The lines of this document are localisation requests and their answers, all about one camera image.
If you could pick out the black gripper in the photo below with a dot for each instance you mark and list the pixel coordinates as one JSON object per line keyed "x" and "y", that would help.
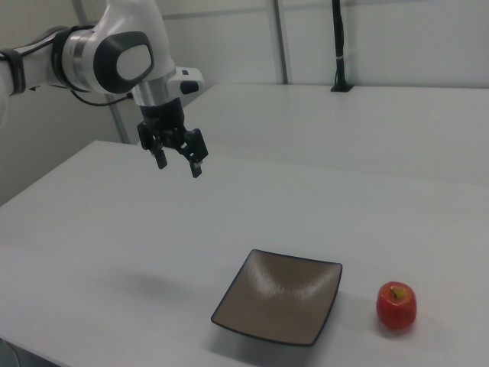
{"x": 164, "y": 118}

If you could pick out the red apple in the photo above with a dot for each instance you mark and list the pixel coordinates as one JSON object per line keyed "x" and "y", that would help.
{"x": 395, "y": 311}

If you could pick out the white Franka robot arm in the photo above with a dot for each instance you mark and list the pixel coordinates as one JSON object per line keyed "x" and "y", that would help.
{"x": 126, "y": 23}

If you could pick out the brown square ceramic plate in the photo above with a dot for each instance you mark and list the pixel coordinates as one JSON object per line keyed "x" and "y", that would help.
{"x": 275, "y": 298}

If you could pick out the black pole with base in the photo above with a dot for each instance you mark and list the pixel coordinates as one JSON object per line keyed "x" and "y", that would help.
{"x": 338, "y": 38}

